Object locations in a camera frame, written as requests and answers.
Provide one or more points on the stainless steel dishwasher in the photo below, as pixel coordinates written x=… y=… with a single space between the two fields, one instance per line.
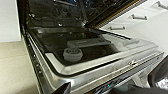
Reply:
x=86 y=63

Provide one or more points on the white base cabinet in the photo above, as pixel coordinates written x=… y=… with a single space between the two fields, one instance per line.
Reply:
x=146 y=26

